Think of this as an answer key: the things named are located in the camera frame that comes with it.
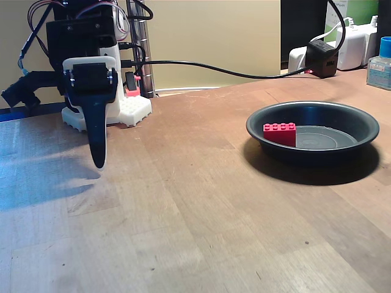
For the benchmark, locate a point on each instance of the blue strip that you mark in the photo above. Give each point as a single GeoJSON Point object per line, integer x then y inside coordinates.
{"type": "Point", "coordinates": [9, 116]}

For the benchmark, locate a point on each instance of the red and black clamp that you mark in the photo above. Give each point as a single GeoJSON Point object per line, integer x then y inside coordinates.
{"type": "Point", "coordinates": [133, 91]}

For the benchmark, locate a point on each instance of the white power strip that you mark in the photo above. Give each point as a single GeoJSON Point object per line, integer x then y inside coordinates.
{"type": "Point", "coordinates": [296, 59]}

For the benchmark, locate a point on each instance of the green and white box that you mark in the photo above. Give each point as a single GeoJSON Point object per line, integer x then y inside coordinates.
{"type": "Point", "coordinates": [360, 9]}

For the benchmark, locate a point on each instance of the black power cube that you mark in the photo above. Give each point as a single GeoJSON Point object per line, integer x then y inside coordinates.
{"type": "Point", "coordinates": [320, 61]}

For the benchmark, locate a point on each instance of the black screen panel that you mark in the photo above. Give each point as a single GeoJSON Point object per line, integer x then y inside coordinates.
{"type": "Point", "coordinates": [299, 24]}

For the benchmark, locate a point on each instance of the large white charger block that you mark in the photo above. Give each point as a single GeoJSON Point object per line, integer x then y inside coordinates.
{"type": "Point", "coordinates": [351, 49]}

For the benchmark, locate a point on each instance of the chrome shelf pole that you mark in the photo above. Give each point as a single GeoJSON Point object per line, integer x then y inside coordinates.
{"type": "Point", "coordinates": [147, 82]}

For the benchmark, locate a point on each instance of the narrow white charger block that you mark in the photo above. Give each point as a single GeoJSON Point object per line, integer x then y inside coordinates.
{"type": "Point", "coordinates": [372, 42]}

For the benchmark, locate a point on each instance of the red lego block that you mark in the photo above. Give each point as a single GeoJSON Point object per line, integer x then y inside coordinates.
{"type": "Point", "coordinates": [279, 135]}

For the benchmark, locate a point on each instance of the black gripper camera with mount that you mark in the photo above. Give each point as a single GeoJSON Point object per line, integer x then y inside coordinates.
{"type": "Point", "coordinates": [21, 88]}

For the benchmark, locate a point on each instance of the dark round metal pan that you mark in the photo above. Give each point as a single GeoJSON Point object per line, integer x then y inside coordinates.
{"type": "Point", "coordinates": [330, 143]}

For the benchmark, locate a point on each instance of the clear bottle with blue cap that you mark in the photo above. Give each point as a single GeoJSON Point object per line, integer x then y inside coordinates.
{"type": "Point", "coordinates": [378, 71]}

